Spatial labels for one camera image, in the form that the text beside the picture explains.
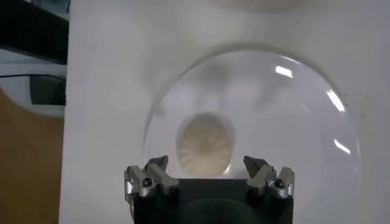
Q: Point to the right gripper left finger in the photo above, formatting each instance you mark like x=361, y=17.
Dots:
x=155, y=175

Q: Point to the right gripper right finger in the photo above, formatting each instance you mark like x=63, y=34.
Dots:
x=263, y=176

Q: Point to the white steamed baozi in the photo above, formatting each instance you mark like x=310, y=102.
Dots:
x=204, y=146

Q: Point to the white round plate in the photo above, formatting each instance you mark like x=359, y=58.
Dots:
x=289, y=128

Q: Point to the black white robot base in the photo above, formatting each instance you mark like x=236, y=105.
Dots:
x=30, y=30

